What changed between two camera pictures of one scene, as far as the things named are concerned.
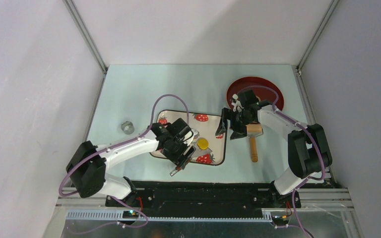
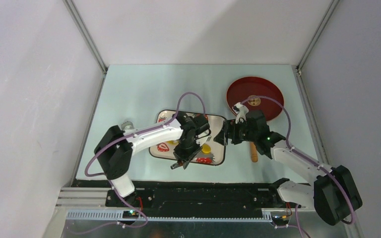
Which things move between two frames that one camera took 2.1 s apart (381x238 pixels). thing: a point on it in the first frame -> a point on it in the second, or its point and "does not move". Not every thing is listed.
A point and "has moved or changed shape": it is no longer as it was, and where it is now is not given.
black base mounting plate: (205, 196) does not move
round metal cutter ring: (128, 127) does not move
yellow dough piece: (203, 144) has moved or changed shape
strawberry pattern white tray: (205, 126) does not move
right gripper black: (241, 133) -> (229, 127)
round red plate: (263, 94) does not move
